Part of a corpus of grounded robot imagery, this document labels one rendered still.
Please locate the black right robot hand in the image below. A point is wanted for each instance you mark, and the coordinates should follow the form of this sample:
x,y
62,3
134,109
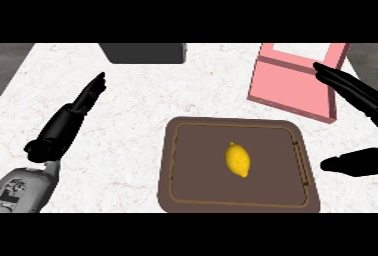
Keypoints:
x,y
351,88

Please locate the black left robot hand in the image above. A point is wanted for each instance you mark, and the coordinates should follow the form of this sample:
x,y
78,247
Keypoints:
x,y
62,126

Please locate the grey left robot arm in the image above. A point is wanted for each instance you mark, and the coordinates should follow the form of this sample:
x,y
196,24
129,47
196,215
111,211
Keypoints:
x,y
24,190

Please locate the pink cardboard box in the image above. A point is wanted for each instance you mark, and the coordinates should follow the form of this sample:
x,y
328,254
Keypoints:
x,y
295,81

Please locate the yellow lemon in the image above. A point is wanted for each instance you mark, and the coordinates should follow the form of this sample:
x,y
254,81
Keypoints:
x,y
238,160

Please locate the brown tray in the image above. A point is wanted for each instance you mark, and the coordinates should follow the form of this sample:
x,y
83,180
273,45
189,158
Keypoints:
x,y
238,166

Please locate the dark grey appliance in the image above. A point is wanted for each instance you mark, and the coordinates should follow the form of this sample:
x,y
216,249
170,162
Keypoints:
x,y
145,52

